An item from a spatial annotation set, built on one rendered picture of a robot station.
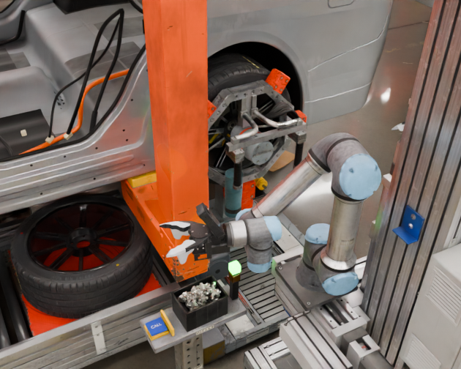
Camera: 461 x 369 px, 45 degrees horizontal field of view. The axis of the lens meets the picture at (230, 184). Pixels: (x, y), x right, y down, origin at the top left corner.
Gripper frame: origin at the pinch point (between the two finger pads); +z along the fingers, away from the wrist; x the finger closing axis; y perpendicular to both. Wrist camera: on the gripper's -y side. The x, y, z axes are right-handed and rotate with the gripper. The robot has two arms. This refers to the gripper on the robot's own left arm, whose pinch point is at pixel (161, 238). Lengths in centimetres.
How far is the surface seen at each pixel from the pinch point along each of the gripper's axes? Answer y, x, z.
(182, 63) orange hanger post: -36, 46, -15
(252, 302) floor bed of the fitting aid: 109, 82, -50
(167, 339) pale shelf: 75, 34, -1
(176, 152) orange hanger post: -2, 49, -12
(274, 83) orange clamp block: -1, 110, -68
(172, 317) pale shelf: 74, 45, -5
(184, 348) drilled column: 88, 39, -8
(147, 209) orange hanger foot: 46, 87, -1
